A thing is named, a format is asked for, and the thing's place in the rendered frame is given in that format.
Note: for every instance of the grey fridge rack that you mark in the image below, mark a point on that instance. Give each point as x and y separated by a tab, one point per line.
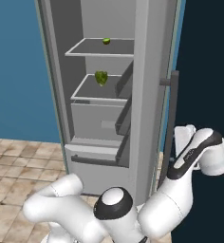
95	49
91	93

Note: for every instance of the grey fridge door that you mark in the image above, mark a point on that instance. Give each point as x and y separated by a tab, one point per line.
148	95

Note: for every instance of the grey freezer drawer front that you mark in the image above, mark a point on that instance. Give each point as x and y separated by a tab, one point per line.
95	177

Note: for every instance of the grey crisper drawer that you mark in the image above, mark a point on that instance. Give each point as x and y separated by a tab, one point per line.
91	118

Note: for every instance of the green bell pepper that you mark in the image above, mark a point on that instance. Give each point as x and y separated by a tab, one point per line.
101	78

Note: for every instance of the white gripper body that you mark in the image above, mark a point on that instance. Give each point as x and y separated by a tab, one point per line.
182	139

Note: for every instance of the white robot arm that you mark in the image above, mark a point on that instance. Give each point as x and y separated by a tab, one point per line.
167	205

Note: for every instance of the grey fridge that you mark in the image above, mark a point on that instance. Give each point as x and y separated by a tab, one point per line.
63	79

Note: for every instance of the green lime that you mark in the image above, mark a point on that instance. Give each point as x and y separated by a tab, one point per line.
106	41

